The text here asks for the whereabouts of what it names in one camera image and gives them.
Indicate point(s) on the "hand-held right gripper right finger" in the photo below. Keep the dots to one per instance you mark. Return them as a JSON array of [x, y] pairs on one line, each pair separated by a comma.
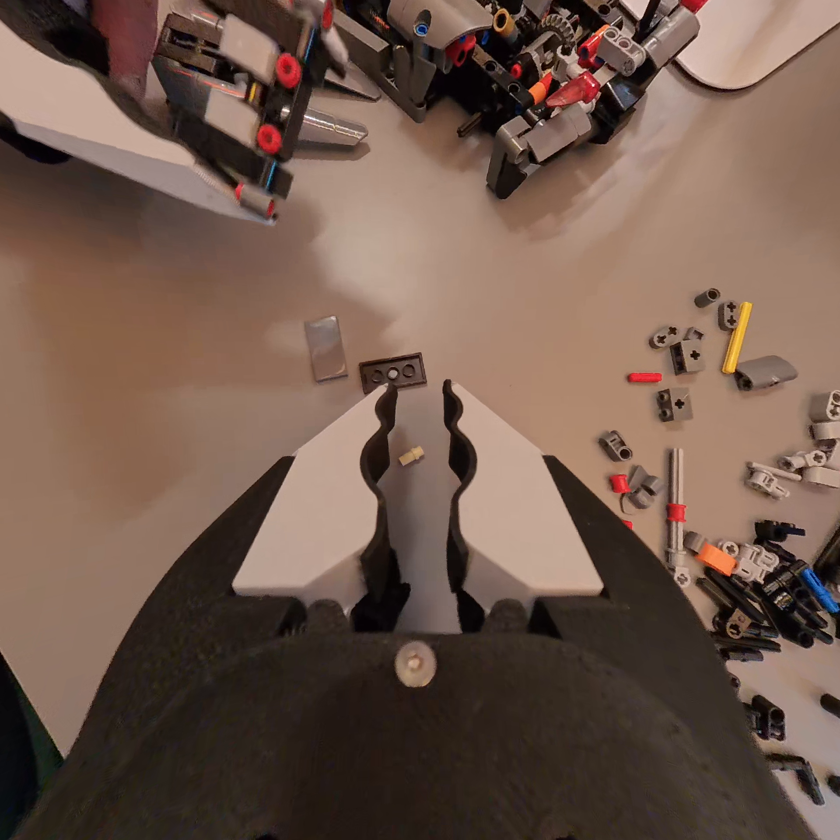
[[525, 525]]

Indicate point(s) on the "pile of loose lego pieces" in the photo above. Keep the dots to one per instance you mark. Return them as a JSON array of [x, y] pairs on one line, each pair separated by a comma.
[[738, 338]]

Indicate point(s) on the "grey flat lego tile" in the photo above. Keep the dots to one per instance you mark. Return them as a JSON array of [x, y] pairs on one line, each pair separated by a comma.
[[326, 349]]

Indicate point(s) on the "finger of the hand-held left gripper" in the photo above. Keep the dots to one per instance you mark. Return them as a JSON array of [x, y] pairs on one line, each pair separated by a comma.
[[328, 33], [79, 111]]

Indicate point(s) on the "black lego frame assembly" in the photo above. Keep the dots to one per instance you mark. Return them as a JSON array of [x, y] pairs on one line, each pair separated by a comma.
[[289, 111]]

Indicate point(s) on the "partly built lego car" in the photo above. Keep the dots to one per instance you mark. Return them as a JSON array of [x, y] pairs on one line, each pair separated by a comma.
[[525, 98]]

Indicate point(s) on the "tan lego pin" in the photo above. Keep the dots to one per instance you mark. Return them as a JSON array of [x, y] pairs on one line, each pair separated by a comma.
[[411, 457]]

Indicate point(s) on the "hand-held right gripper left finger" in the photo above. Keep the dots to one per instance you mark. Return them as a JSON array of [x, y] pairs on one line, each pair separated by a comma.
[[315, 525]]

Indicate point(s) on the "black three-hole lego plate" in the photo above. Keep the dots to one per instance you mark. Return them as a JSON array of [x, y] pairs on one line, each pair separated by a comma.
[[392, 373]]

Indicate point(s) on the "person's left hand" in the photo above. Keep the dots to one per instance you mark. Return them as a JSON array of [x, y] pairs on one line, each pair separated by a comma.
[[128, 46]]

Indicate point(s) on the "white rounded board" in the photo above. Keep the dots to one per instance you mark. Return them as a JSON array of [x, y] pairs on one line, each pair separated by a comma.
[[754, 39]]

